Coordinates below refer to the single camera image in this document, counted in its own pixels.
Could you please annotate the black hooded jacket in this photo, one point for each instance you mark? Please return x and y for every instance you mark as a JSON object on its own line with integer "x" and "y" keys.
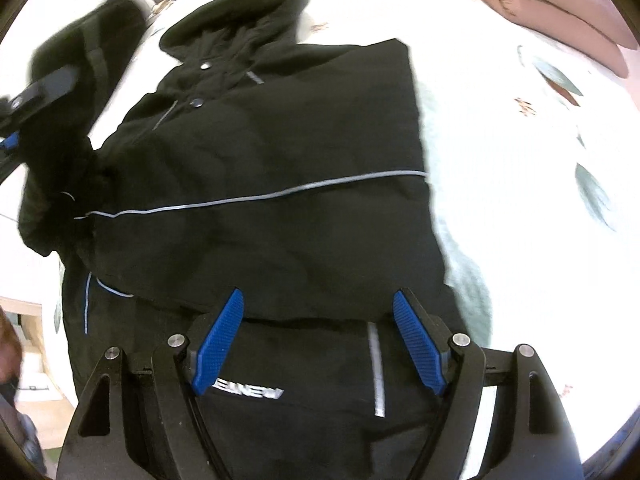
{"x": 275, "y": 160}

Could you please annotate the wooden cabinet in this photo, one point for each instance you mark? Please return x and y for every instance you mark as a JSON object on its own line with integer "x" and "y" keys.
{"x": 30, "y": 330}

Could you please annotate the white leaf-print bedsheet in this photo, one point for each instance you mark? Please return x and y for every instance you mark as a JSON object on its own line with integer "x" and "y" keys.
{"x": 510, "y": 160}

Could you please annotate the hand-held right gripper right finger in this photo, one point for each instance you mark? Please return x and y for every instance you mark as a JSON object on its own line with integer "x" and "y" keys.
{"x": 417, "y": 340}

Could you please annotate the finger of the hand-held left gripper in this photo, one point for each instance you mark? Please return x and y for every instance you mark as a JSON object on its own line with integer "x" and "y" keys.
{"x": 47, "y": 89}
{"x": 9, "y": 144}

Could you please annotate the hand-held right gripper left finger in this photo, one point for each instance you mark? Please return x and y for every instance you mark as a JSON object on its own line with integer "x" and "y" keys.
{"x": 220, "y": 340}

